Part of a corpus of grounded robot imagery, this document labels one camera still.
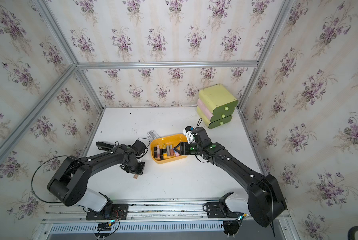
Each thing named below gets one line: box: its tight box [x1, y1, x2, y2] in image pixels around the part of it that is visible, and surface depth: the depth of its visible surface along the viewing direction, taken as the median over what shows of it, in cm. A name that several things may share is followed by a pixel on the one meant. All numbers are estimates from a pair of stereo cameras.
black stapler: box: [95, 141, 116, 151], surface depth 96 cm
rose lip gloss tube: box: [169, 144, 175, 156], surface depth 95 cm
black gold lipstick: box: [162, 144, 167, 156], surface depth 95 cm
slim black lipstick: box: [159, 148, 164, 161], surface depth 94 cm
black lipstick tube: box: [153, 146, 158, 159], surface depth 95 cm
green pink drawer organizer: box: [196, 83, 239, 129], surface depth 101 cm
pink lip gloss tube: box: [157, 144, 160, 159], surface depth 95 cm
